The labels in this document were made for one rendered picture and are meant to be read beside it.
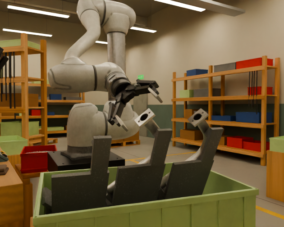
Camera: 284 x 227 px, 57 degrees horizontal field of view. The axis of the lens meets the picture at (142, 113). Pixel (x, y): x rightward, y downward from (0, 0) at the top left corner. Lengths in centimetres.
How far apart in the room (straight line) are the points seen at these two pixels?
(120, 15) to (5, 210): 107
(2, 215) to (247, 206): 88
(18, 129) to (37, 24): 731
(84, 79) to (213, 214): 62
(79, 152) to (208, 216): 77
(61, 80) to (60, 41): 1036
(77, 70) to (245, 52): 609
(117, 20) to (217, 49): 616
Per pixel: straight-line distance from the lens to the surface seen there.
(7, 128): 462
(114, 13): 150
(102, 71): 102
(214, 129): 81
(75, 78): 99
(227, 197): 81
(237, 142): 625
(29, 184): 175
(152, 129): 76
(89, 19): 138
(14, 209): 119
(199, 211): 78
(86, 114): 133
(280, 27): 650
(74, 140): 136
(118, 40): 149
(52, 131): 1042
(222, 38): 745
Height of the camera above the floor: 120
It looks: 2 degrees down
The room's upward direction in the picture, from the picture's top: straight up
